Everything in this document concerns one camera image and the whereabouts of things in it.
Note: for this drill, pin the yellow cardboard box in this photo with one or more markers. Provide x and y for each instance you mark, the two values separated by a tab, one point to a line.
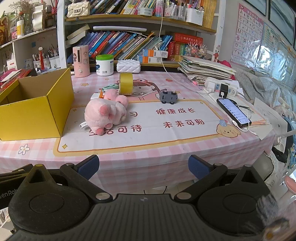
27	120

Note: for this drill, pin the orange white carton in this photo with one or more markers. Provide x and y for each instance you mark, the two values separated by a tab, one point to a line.
148	60
153	52

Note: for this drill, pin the black smartphone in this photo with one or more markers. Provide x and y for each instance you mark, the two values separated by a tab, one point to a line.
233	112

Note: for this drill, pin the white cubby shelf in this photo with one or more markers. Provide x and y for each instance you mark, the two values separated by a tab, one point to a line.
18	49

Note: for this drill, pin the yellow tape roll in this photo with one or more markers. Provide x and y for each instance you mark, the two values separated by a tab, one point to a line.
126	83

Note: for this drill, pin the grey toy car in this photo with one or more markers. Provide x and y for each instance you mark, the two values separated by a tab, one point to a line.
168	96

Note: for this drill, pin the colourful trinket cluster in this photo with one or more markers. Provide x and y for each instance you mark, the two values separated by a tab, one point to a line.
196	51

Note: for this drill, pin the white bottle yellow label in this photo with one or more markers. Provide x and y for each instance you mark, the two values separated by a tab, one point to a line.
20	29

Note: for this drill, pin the white light bar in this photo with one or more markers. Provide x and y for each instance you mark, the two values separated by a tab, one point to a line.
120	28

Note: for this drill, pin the cream hardcover books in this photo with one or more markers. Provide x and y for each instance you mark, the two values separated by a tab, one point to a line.
77	34

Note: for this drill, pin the pink plush pig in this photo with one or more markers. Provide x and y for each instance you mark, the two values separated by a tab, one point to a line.
101	113

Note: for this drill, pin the cream quilted handbag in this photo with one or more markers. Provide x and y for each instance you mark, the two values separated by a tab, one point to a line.
78	9

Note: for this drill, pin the red white figurine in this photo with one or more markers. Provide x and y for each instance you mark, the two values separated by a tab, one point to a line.
215	55

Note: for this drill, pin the wooden bookshelf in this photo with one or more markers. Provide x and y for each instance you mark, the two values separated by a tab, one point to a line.
61	41

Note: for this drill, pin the small white box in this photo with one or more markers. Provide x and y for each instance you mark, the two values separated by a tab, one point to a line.
96	95

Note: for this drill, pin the red paper stack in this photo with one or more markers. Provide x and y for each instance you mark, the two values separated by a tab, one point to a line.
13	75

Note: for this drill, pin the white pen holder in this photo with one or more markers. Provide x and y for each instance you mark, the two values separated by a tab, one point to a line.
194	17

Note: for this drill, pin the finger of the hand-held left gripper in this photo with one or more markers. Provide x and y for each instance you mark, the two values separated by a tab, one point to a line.
16	175

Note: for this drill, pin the red book box set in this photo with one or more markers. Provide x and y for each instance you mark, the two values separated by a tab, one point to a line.
187	39

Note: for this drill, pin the pink checkered tablecloth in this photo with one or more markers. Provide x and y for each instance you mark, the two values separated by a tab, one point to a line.
138	157

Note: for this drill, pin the row of slim books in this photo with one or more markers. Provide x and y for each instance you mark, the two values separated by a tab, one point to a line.
124	5

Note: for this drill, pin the grey cloth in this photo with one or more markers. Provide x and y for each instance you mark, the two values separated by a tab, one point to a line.
259	83

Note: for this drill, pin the white pen cup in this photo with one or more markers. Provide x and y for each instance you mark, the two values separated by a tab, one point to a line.
55	63
41	64

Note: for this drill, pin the white paper sheet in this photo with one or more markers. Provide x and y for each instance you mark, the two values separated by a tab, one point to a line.
268	115

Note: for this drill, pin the white jar green lid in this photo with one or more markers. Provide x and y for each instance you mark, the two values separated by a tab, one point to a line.
104	67

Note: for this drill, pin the red fortune figure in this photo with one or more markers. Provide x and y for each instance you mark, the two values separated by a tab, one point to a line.
4	30

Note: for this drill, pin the black charger plug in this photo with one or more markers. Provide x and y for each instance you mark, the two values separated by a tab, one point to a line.
223	88

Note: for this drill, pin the row of colourful books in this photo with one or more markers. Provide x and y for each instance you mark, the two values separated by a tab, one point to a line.
124	45

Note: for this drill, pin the pink humidifier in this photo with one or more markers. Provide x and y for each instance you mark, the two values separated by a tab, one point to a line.
81	60

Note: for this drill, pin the alphabet wall poster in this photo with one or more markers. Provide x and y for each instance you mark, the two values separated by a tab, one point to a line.
247	34

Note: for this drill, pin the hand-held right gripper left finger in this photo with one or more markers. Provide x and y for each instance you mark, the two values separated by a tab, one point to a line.
89	167

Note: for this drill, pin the clear pen organizer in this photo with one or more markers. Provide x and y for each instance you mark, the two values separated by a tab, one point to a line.
174	12

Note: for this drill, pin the white power strip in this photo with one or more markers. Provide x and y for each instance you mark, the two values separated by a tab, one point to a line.
214	83

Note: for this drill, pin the stack of papers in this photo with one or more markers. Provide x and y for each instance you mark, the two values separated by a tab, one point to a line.
203	68

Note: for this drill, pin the pink round stool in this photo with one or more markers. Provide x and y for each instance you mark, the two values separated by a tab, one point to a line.
290	184

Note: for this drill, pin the wall chart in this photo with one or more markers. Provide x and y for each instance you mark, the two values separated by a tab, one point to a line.
271	41

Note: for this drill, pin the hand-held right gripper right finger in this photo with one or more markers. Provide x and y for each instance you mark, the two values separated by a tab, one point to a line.
197	168

